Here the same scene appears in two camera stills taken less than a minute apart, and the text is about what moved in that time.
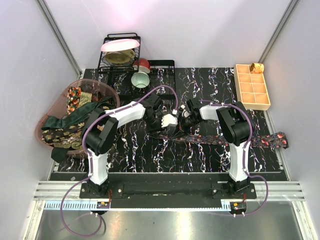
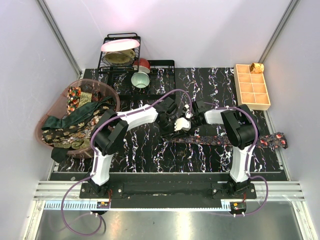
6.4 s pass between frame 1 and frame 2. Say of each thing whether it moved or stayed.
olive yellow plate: stayed
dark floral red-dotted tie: stayed
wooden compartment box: stayed
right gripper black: moved
